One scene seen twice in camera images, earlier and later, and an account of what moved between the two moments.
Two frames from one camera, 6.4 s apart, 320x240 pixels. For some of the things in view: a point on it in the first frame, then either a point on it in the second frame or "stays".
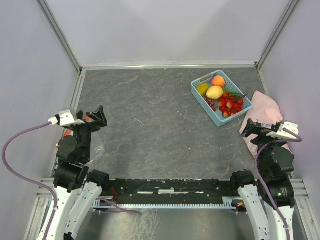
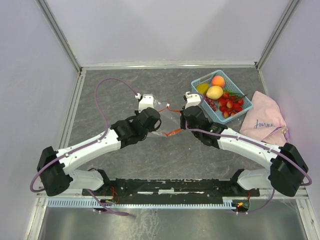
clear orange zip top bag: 70,131 -> 170,120
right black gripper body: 263,139 -> 183,121
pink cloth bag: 263,110 stays
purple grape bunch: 212,103 stays
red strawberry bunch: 229,105 stays
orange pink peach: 218,80 stays
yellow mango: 214,92 stays
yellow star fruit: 202,88 stays
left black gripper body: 84,131 -> 153,129
